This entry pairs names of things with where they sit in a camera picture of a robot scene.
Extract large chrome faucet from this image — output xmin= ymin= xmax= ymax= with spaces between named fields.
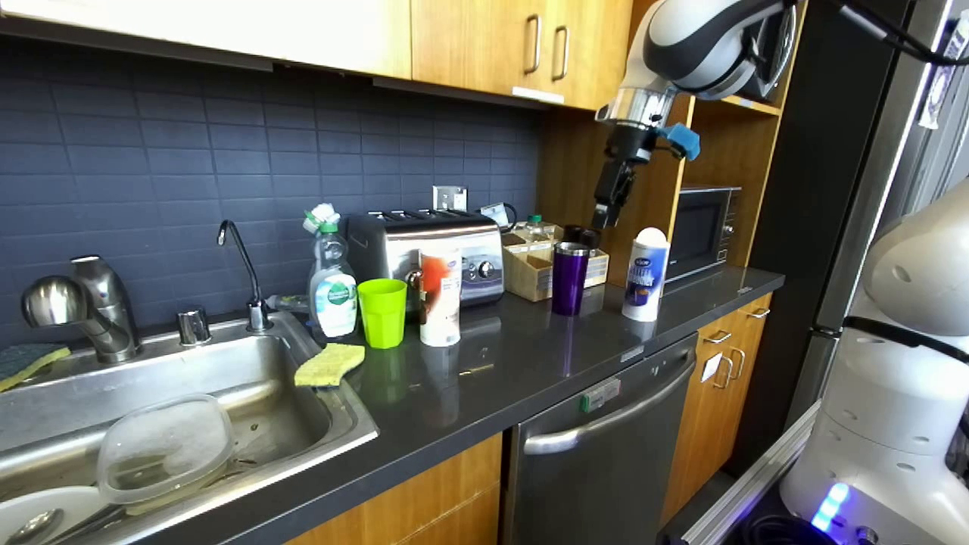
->
xmin=17 ymin=251 xmax=141 ymax=367

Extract wooden compartment box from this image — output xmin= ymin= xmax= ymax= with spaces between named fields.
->
xmin=500 ymin=220 xmax=611 ymax=304

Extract wall power outlet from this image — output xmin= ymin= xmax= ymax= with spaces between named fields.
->
xmin=429 ymin=182 xmax=468 ymax=214

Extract wooden lower cabinet with drawer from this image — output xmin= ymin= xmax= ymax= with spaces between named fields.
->
xmin=659 ymin=289 xmax=774 ymax=525

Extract white wipes canister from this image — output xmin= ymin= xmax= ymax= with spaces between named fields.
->
xmin=620 ymin=224 xmax=671 ymax=327

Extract stainless steel dishwasher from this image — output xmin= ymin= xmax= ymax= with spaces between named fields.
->
xmin=500 ymin=330 xmax=701 ymax=545

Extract wooden upper cabinets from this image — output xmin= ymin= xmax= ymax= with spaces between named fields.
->
xmin=0 ymin=0 xmax=637 ymax=115

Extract stainless steel toaster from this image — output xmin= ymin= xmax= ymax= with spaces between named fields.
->
xmin=344 ymin=204 xmax=508 ymax=310

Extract stainless steel refrigerator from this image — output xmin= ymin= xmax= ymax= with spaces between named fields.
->
xmin=806 ymin=0 xmax=969 ymax=426

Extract chrome soap dispenser knob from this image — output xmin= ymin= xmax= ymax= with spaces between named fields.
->
xmin=172 ymin=304 xmax=213 ymax=348

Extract purple steel tumbler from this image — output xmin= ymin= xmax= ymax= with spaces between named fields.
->
xmin=548 ymin=240 xmax=594 ymax=317

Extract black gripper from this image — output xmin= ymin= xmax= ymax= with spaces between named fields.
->
xmin=587 ymin=124 xmax=659 ymax=240

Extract stainless steel sink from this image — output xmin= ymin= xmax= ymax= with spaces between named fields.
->
xmin=0 ymin=308 xmax=382 ymax=545

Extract green and yellow scrub sponge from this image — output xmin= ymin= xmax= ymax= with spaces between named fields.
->
xmin=0 ymin=341 xmax=73 ymax=395

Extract white and red can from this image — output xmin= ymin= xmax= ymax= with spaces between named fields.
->
xmin=416 ymin=249 xmax=465 ymax=352

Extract white plate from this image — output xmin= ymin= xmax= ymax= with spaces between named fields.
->
xmin=0 ymin=483 xmax=109 ymax=545

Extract clear plastic container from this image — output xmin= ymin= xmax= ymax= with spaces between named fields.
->
xmin=95 ymin=393 xmax=237 ymax=509

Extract clear dish soap bottle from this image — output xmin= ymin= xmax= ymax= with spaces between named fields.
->
xmin=301 ymin=201 xmax=360 ymax=341

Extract black microwave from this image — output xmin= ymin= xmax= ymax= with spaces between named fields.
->
xmin=664 ymin=183 xmax=741 ymax=288

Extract green plastic cup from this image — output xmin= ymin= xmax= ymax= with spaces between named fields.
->
xmin=355 ymin=276 xmax=413 ymax=352

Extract thin gooseneck faucet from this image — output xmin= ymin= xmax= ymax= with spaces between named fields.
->
xmin=213 ymin=217 xmax=272 ymax=340

